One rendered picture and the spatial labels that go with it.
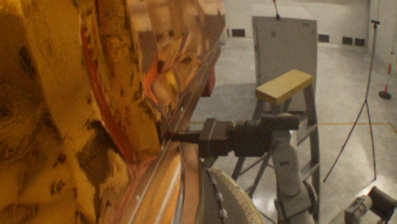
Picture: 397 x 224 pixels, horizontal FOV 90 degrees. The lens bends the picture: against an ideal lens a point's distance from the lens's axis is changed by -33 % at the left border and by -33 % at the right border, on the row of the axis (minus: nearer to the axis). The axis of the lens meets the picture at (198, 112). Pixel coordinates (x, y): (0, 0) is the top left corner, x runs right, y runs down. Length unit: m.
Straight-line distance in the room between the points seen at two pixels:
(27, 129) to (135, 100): 0.22
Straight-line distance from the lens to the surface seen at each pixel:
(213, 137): 0.64
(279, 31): 3.61
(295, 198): 0.82
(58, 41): 0.26
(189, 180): 0.65
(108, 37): 0.35
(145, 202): 0.53
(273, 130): 0.65
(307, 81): 1.63
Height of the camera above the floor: 2.16
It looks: 30 degrees down
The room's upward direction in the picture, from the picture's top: 7 degrees counter-clockwise
